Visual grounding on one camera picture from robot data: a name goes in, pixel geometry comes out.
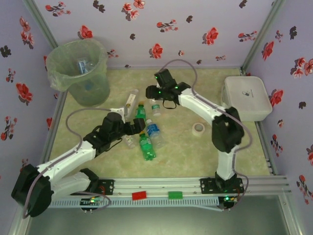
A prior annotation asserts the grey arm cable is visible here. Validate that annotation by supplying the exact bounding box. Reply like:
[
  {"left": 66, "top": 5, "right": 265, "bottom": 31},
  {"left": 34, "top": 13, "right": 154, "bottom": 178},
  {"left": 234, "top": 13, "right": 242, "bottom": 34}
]
[
  {"left": 161, "top": 59, "right": 252, "bottom": 212},
  {"left": 22, "top": 107, "right": 113, "bottom": 219}
]

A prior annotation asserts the aluminium frame bar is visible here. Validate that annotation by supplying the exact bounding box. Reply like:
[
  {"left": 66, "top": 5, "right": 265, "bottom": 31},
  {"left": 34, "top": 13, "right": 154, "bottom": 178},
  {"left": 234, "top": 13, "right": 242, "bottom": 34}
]
[
  {"left": 278, "top": 195, "right": 304, "bottom": 235},
  {"left": 7, "top": 210, "right": 35, "bottom": 235}
]

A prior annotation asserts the aluminium corner post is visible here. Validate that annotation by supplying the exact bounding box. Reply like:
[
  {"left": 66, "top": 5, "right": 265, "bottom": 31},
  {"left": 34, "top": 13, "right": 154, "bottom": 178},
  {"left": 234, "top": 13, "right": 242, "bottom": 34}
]
[
  {"left": 23, "top": 0, "right": 61, "bottom": 48},
  {"left": 240, "top": 0, "right": 287, "bottom": 75}
]

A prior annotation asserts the white lidded plastic container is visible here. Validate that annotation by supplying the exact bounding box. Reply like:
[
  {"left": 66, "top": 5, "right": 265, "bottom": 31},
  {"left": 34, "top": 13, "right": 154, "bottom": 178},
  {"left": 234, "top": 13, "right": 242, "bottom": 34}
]
[{"left": 221, "top": 75, "right": 273, "bottom": 122}]

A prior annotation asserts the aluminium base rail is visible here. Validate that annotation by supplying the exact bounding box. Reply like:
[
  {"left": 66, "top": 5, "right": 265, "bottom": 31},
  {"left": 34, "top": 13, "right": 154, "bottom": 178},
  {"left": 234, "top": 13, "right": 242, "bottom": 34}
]
[{"left": 24, "top": 176, "right": 291, "bottom": 196}]

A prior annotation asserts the grey right arm cable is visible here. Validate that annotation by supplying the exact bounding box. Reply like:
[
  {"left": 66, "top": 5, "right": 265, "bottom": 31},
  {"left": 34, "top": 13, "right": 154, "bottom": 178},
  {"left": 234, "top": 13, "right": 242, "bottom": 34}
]
[{"left": 161, "top": 59, "right": 252, "bottom": 212}]

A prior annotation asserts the green bottle yellow cap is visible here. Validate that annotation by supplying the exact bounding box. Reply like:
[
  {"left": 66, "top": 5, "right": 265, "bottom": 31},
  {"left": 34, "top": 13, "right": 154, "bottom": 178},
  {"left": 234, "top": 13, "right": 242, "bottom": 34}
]
[
  {"left": 138, "top": 131, "right": 157, "bottom": 162},
  {"left": 134, "top": 103, "right": 148, "bottom": 121}
]

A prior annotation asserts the grey left arm cable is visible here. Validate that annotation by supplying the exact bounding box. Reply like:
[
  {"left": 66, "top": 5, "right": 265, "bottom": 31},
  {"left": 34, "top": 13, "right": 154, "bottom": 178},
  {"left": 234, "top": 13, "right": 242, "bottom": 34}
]
[{"left": 22, "top": 107, "right": 113, "bottom": 219}]

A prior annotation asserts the green plastic block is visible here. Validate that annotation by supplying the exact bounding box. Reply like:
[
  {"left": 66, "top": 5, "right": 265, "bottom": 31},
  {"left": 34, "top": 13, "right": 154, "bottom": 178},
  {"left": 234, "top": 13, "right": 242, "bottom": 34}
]
[{"left": 168, "top": 190, "right": 183, "bottom": 200}]

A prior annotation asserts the frosted bottle white paper label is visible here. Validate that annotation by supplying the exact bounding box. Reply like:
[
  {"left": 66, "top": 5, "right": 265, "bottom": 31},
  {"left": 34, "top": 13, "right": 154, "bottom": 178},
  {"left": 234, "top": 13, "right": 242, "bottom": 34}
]
[{"left": 122, "top": 89, "right": 140, "bottom": 121}]

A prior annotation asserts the clear plastic bin liner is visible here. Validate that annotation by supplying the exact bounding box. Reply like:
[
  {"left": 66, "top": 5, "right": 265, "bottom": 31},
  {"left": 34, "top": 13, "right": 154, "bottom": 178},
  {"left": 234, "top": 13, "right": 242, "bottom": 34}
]
[{"left": 45, "top": 40, "right": 109, "bottom": 93}]

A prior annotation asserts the blue label bottle white cap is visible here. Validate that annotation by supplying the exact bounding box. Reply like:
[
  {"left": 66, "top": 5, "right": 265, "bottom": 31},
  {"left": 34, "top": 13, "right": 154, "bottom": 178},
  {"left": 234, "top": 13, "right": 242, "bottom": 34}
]
[{"left": 145, "top": 118, "right": 166, "bottom": 149}]

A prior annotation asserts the thin black right gripper cable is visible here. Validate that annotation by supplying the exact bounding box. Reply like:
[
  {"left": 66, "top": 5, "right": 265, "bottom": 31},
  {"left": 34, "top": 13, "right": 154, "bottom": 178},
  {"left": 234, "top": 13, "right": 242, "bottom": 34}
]
[{"left": 162, "top": 96, "right": 178, "bottom": 110}]

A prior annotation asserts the clear bottle blue cap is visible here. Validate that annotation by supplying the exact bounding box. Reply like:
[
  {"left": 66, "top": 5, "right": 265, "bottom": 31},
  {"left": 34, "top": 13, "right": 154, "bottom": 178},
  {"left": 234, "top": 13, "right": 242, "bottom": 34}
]
[{"left": 77, "top": 58, "right": 90, "bottom": 74}]

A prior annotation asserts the masking tape roll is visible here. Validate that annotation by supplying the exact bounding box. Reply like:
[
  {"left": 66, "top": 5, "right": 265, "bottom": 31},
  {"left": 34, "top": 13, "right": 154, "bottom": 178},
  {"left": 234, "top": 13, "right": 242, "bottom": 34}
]
[{"left": 192, "top": 122, "right": 205, "bottom": 137}]

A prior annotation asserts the clear bottle flower label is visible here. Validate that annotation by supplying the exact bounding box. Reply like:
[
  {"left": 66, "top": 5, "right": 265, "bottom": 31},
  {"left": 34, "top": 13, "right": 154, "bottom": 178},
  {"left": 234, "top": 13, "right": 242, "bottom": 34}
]
[{"left": 122, "top": 134, "right": 137, "bottom": 149}]

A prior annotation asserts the white slotted cable duct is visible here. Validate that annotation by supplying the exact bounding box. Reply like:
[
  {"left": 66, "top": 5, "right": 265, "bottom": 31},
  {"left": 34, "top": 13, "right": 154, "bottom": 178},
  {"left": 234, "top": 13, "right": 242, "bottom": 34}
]
[{"left": 33, "top": 197, "right": 220, "bottom": 209}]

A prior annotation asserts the aluminium side rail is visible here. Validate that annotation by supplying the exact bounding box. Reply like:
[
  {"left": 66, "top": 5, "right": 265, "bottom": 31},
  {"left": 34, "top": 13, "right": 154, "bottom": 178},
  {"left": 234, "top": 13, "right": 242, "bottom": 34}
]
[
  {"left": 40, "top": 92, "right": 68, "bottom": 172},
  {"left": 255, "top": 121, "right": 278, "bottom": 176}
]

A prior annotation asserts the green translucent bin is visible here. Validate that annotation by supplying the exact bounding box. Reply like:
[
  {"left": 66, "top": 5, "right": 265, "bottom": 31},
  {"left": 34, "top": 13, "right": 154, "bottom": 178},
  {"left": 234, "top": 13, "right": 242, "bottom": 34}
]
[{"left": 45, "top": 40, "right": 111, "bottom": 108}]

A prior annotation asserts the red plastic block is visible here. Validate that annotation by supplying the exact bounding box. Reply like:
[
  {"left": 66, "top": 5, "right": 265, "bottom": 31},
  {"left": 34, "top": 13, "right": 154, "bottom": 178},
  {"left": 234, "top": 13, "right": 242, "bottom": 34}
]
[{"left": 132, "top": 190, "right": 148, "bottom": 201}]

